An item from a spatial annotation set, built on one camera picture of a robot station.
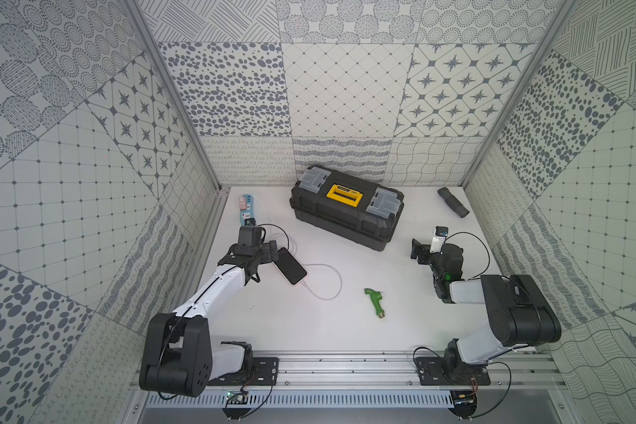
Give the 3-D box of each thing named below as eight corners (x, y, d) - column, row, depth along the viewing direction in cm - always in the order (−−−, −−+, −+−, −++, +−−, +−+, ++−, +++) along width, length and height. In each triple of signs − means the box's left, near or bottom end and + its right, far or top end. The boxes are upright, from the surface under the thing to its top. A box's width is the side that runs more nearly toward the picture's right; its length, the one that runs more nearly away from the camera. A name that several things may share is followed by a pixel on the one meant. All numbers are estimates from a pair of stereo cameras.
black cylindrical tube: (460, 218, 111) (463, 213, 109) (437, 192, 121) (439, 188, 119) (467, 215, 112) (470, 211, 110) (443, 190, 122) (446, 186, 120)
